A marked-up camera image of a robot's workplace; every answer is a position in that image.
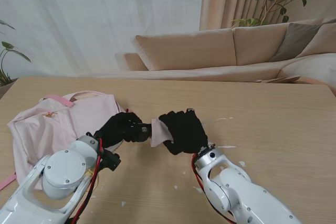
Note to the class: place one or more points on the beige sofa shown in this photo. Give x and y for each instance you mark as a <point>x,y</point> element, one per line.
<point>189,51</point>

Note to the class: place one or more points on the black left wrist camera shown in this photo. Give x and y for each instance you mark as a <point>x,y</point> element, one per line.
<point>111,160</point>

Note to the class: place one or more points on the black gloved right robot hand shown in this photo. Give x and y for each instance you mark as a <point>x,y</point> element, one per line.
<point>186,134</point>

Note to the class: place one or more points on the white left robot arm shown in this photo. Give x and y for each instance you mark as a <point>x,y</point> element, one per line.
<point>60,176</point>

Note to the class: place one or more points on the grey brown sofa cushion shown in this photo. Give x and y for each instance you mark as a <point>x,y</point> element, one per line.
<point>296,40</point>

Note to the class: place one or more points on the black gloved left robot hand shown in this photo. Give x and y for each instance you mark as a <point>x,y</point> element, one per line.
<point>118,129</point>

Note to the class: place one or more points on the beige pink glasses pouch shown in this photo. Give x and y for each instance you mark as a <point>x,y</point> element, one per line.
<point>158,134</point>

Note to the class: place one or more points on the broad leaf green plant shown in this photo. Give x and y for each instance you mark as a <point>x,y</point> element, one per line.
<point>10,47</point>

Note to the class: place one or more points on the flat wooden tray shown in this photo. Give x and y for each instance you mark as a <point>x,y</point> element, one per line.
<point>286,79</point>

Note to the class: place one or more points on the white sofa cushion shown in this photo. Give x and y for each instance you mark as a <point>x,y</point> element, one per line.
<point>312,68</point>

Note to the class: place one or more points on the pale pink backpack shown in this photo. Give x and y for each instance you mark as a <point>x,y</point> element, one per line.
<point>47,129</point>

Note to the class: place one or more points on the white sheer curtain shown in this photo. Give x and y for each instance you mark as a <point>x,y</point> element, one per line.
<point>105,11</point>

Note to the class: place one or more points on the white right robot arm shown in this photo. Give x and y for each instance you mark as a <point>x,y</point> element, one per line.
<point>236,190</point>

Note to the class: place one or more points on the beige pleated curtain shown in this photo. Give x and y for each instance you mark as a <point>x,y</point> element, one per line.
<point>225,1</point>

